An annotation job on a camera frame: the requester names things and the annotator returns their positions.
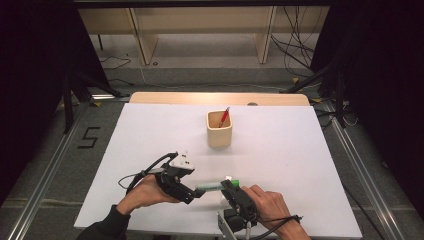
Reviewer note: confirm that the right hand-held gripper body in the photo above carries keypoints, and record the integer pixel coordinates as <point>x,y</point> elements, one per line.
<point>243,211</point>

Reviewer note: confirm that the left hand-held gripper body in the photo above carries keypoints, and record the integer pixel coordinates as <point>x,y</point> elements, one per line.
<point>173,185</point>

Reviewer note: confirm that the green pen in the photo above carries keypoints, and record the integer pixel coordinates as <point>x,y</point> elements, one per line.
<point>213,185</point>

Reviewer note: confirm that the beige square cup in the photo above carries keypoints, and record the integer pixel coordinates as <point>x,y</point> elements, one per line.
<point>219,138</point>

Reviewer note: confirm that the red pen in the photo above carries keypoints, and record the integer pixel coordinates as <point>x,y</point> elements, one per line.
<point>224,118</point>

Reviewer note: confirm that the person's right hand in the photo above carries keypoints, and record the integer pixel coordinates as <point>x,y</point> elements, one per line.
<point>270,206</point>

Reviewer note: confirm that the person's left hand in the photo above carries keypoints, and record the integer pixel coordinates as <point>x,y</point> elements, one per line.
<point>146,193</point>

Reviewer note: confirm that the white table cover board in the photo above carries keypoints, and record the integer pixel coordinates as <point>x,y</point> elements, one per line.
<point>166,133</point>

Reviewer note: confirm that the light wooden table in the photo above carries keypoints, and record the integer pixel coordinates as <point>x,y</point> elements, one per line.
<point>200,98</point>

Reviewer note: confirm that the black metal stand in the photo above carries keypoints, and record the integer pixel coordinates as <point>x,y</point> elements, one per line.
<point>339,100</point>
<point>68,106</point>

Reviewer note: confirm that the light wooden shelf unit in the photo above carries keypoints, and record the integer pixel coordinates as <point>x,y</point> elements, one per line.
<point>146,43</point>

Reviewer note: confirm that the black curtain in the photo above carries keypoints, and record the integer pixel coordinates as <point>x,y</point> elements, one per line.
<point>383,83</point>
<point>30,83</point>

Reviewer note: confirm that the aluminium floor rail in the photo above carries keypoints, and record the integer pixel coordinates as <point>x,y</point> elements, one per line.
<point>363,173</point>
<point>43,180</point>

